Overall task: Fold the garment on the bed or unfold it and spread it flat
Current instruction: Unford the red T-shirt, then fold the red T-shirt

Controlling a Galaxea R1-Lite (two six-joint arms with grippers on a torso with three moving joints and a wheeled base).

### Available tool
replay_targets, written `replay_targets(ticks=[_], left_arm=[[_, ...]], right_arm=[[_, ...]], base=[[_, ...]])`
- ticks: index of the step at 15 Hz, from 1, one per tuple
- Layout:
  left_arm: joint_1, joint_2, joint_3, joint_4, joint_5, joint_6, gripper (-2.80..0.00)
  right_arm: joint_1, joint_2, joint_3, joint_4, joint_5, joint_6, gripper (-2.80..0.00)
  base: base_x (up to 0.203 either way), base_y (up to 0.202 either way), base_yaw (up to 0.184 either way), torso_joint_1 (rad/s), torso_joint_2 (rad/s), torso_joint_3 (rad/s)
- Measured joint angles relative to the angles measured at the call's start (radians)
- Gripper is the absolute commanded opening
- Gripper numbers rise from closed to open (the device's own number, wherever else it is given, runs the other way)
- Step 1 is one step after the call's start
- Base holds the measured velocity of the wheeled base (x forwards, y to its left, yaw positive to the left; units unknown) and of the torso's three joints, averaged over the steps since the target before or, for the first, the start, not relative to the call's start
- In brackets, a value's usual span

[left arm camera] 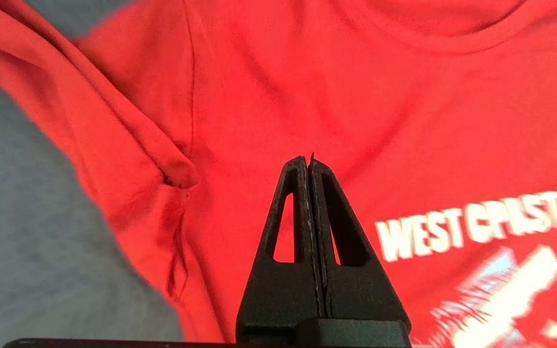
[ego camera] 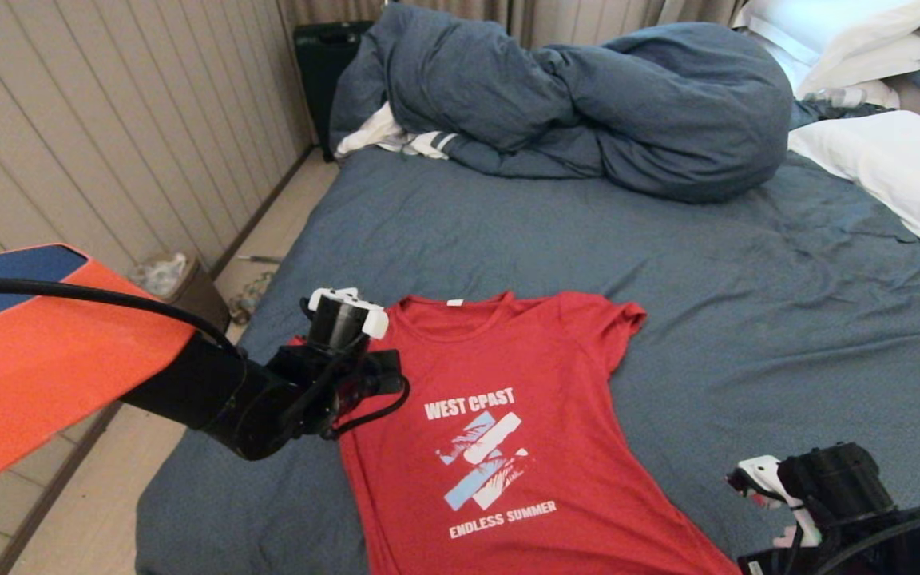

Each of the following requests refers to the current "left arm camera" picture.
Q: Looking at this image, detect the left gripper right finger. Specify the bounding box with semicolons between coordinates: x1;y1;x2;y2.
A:
308;152;412;347

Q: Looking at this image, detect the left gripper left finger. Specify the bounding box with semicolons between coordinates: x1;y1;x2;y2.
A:
236;156;326;346

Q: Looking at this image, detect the red T-shirt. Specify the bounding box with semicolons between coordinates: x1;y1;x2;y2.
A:
0;0;557;348

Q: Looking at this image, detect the blue-grey bed sheet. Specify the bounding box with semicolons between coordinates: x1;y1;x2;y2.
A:
0;0;185;348

